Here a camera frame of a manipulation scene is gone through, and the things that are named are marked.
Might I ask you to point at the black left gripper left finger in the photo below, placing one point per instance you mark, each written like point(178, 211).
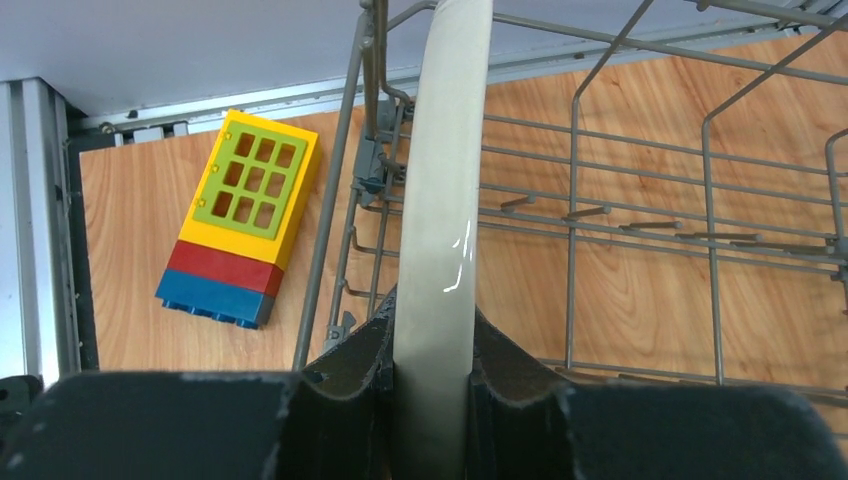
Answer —
point(326, 421)

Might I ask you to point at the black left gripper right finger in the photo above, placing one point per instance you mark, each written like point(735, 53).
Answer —
point(526, 421)

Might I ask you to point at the cream and pink plate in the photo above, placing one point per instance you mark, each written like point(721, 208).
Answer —
point(436, 288)

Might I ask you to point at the yellow red blue toy block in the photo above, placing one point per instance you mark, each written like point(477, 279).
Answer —
point(238, 235)

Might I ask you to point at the grey wire dish rack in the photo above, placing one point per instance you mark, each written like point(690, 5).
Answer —
point(378, 176)

